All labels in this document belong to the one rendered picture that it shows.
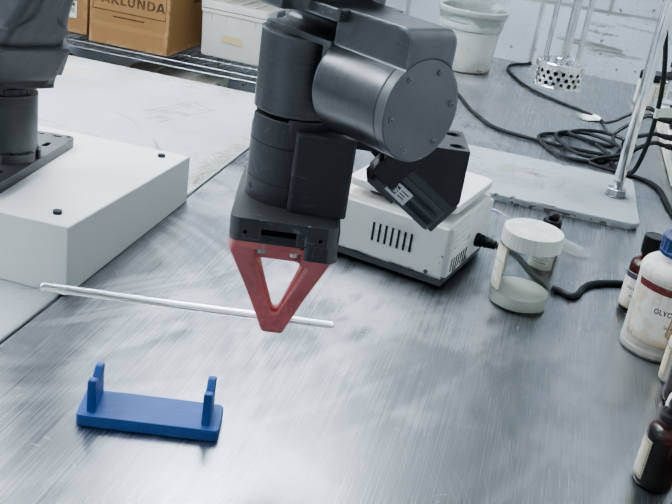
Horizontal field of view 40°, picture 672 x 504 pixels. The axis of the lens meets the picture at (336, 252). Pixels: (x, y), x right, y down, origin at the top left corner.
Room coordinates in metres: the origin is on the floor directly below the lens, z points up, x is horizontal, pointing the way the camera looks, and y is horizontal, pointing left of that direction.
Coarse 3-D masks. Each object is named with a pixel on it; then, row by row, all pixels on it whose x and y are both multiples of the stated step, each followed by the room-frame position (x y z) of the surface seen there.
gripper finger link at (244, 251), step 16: (240, 240) 0.53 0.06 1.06; (256, 240) 0.53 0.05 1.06; (272, 240) 0.53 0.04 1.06; (288, 240) 0.53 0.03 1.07; (240, 256) 0.53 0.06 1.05; (256, 256) 0.54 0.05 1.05; (272, 256) 0.54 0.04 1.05; (288, 256) 0.54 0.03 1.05; (240, 272) 0.53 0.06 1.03; (256, 272) 0.54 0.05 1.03; (304, 272) 0.54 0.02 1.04; (320, 272) 0.53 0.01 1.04; (256, 288) 0.54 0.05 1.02; (304, 288) 0.54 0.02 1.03; (256, 304) 0.54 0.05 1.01; (288, 304) 0.54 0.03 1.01; (272, 320) 0.55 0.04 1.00; (288, 320) 0.55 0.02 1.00
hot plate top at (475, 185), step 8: (352, 176) 0.89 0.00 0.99; (360, 176) 0.89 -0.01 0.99; (472, 176) 0.95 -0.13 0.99; (480, 176) 0.95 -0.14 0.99; (360, 184) 0.89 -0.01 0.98; (368, 184) 0.88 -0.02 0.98; (464, 184) 0.92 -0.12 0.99; (472, 184) 0.92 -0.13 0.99; (480, 184) 0.93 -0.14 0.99; (488, 184) 0.93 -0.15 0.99; (464, 192) 0.89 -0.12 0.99; (472, 192) 0.90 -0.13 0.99; (480, 192) 0.91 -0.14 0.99; (464, 200) 0.87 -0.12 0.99; (472, 200) 0.89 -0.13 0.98; (464, 208) 0.87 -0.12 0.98
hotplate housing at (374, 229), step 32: (352, 192) 0.89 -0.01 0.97; (352, 224) 0.88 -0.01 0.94; (384, 224) 0.87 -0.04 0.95; (416, 224) 0.85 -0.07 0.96; (448, 224) 0.85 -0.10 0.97; (480, 224) 0.92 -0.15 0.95; (352, 256) 0.88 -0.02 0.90; (384, 256) 0.86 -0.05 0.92; (416, 256) 0.85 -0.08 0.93; (448, 256) 0.84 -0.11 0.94
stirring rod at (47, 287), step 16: (48, 288) 0.54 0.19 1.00; (64, 288) 0.54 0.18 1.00; (80, 288) 0.55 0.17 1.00; (144, 304) 0.55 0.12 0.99; (160, 304) 0.55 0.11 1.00; (176, 304) 0.55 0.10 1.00; (192, 304) 0.55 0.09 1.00; (208, 304) 0.55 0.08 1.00; (304, 320) 0.55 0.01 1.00; (320, 320) 0.55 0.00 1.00
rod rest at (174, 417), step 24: (96, 384) 0.54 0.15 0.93; (96, 408) 0.54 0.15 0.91; (120, 408) 0.54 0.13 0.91; (144, 408) 0.55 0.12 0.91; (168, 408) 0.55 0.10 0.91; (192, 408) 0.56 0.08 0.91; (216, 408) 0.56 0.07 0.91; (144, 432) 0.53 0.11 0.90; (168, 432) 0.53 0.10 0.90; (192, 432) 0.53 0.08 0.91; (216, 432) 0.54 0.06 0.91
